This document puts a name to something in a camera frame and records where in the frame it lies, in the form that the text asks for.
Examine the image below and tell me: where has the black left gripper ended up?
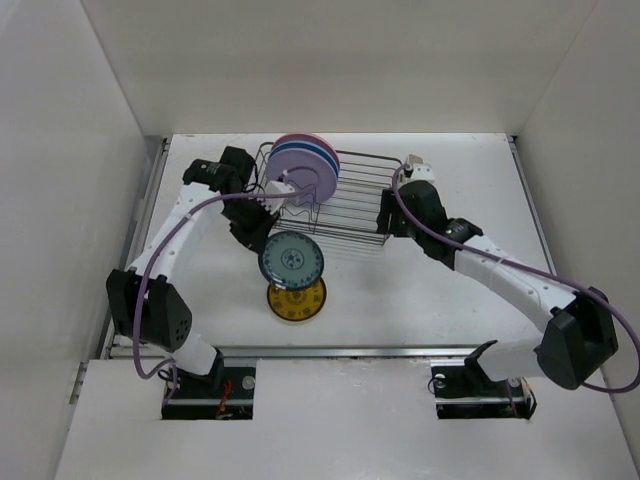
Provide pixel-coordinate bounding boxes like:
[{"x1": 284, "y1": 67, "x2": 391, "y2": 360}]
[{"x1": 221, "y1": 194, "x2": 280, "y2": 255}]

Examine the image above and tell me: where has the teal patterned plate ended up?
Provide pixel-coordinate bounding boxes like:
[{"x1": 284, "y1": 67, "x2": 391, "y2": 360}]
[{"x1": 258, "y1": 230, "x2": 325, "y2": 291}]

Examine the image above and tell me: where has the wire dish rack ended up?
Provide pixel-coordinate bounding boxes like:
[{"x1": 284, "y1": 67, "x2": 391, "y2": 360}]
[{"x1": 276, "y1": 150, "x2": 401, "y2": 246}]

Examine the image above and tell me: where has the lilac plate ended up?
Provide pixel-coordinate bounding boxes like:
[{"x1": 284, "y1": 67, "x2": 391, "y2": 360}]
[{"x1": 265, "y1": 148, "x2": 339, "y2": 204}]

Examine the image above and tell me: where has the yellow patterned plate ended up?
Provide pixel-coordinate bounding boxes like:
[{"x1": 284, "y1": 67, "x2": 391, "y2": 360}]
[{"x1": 266, "y1": 278, "x2": 327, "y2": 323}]

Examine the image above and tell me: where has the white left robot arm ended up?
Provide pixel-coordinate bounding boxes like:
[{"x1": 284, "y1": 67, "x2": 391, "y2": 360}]
[{"x1": 106, "y1": 147, "x2": 302, "y2": 397}]

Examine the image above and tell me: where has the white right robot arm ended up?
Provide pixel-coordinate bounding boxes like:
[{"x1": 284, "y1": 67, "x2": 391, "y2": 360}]
[{"x1": 377, "y1": 180, "x2": 618, "y2": 394}]

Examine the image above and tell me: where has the white cutlery holder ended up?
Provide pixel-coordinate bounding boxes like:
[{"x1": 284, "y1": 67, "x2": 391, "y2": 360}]
[{"x1": 406, "y1": 154, "x2": 429, "y2": 167}]

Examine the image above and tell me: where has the pink plate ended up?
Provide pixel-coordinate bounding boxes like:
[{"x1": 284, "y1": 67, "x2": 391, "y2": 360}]
[{"x1": 272, "y1": 133, "x2": 340, "y2": 166}]

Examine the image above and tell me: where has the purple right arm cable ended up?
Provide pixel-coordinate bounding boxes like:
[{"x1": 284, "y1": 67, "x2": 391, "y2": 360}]
[{"x1": 392, "y1": 164, "x2": 640, "y2": 419}]

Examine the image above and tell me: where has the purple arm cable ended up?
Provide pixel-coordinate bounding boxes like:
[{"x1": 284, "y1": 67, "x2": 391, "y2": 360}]
[
  {"x1": 392, "y1": 164, "x2": 640, "y2": 419},
  {"x1": 131, "y1": 165, "x2": 321, "y2": 416}
]

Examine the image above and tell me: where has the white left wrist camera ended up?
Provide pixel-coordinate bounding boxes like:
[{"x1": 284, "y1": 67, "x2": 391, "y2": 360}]
[{"x1": 257, "y1": 180, "x2": 299, "y2": 215}]

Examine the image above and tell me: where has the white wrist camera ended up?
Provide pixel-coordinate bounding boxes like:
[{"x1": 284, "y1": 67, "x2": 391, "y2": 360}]
[
  {"x1": 257, "y1": 180, "x2": 299, "y2": 215},
  {"x1": 404, "y1": 163, "x2": 435, "y2": 185}
]

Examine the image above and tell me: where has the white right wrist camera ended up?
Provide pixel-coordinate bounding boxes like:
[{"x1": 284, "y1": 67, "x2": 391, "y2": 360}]
[{"x1": 404, "y1": 163, "x2": 435, "y2": 185}]

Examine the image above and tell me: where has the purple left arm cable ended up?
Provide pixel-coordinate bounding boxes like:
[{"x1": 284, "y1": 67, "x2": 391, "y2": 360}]
[{"x1": 131, "y1": 165, "x2": 321, "y2": 416}]

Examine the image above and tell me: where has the aluminium front rail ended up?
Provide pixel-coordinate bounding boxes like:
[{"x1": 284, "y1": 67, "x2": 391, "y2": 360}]
[{"x1": 109, "y1": 344, "x2": 581, "y2": 361}]

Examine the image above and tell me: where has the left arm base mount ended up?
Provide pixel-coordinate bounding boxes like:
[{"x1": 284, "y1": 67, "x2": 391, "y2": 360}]
[{"x1": 159, "y1": 363, "x2": 256, "y2": 421}]

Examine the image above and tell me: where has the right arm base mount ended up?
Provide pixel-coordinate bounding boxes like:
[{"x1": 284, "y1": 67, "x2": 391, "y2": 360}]
[{"x1": 427, "y1": 364, "x2": 538, "y2": 420}]

